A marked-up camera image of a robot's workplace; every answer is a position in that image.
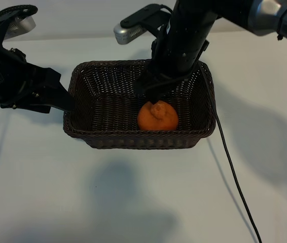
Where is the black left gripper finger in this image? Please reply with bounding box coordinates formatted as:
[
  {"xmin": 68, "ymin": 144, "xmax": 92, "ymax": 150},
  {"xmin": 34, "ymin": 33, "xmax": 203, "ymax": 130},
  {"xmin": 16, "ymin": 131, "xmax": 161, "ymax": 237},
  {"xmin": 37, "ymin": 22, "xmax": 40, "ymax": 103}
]
[
  {"xmin": 44, "ymin": 85, "xmax": 76, "ymax": 114},
  {"xmin": 14, "ymin": 100, "xmax": 52, "ymax": 114}
]

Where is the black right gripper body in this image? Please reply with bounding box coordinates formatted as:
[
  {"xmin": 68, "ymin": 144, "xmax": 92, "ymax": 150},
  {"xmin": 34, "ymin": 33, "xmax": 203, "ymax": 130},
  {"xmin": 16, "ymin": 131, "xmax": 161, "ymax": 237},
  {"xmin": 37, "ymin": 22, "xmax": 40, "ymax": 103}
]
[{"xmin": 147, "ymin": 0, "xmax": 223, "ymax": 76}]

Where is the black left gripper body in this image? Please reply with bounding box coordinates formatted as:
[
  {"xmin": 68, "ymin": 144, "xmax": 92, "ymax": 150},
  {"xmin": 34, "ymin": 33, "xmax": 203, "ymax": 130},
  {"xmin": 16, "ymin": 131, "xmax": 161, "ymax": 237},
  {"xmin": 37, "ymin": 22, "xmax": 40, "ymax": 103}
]
[{"xmin": 0, "ymin": 17, "xmax": 62, "ymax": 109}]

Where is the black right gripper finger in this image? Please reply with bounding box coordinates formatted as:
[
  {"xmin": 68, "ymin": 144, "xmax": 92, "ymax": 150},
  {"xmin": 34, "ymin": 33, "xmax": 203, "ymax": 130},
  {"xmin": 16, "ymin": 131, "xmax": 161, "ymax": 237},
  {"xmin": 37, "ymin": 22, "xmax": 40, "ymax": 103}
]
[
  {"xmin": 146, "ymin": 78, "xmax": 177, "ymax": 104},
  {"xmin": 135, "ymin": 72, "xmax": 169, "ymax": 93}
]

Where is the orange fruit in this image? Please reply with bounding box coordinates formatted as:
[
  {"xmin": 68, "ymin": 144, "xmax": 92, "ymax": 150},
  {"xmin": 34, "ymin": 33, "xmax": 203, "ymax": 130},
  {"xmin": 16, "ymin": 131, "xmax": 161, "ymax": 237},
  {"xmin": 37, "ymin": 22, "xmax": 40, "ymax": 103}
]
[{"xmin": 136, "ymin": 100, "xmax": 180, "ymax": 131}]

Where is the dark brown wicker basket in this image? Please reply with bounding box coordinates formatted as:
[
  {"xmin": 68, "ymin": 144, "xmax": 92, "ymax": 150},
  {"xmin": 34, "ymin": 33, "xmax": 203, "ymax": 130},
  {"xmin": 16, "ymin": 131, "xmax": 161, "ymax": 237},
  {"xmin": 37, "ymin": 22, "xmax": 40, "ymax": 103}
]
[{"xmin": 62, "ymin": 59, "xmax": 217, "ymax": 150}]

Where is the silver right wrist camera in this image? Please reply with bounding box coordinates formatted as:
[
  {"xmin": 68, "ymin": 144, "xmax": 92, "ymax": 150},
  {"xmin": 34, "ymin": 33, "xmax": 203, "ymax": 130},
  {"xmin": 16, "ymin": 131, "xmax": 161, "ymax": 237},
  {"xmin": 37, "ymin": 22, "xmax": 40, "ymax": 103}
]
[{"xmin": 113, "ymin": 4, "xmax": 172, "ymax": 46}]

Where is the black braided cable sleeve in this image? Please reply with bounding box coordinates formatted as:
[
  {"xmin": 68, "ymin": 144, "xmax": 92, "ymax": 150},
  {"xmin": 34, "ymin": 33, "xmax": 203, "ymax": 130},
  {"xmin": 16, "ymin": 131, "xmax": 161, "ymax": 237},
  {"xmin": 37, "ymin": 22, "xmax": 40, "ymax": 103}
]
[{"xmin": 0, "ymin": 5, "xmax": 38, "ymax": 32}]

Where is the thin black cable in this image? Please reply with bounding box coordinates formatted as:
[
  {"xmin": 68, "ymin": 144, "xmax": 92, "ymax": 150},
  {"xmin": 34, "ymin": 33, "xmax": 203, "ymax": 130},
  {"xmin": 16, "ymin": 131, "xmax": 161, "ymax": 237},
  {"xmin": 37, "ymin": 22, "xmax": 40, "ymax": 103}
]
[{"xmin": 198, "ymin": 62, "xmax": 263, "ymax": 243}]

